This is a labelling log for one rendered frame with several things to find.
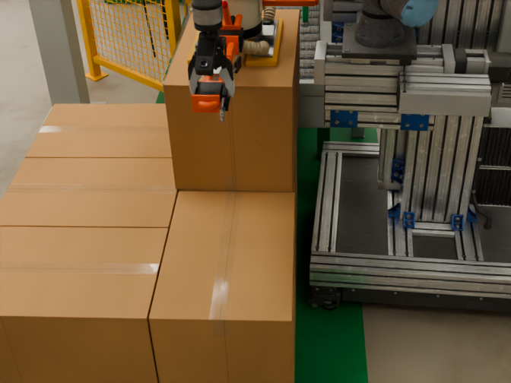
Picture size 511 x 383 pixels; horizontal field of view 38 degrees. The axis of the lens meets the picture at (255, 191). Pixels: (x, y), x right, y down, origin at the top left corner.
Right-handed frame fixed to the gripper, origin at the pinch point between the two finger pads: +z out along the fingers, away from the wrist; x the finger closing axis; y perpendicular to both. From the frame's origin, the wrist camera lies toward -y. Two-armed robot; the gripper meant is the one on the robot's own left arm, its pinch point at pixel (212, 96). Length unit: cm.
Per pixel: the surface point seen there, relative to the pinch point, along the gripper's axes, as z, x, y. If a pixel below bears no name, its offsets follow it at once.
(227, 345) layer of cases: 63, -4, -29
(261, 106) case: 19.7, -10.1, 30.1
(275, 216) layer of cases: 53, -15, 17
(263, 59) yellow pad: 11.0, -9.7, 44.5
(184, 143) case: 34.0, 15.6, 30.2
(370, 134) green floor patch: 107, -53, 156
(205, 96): -2.1, 1.1, -3.7
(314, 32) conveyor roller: 54, -24, 162
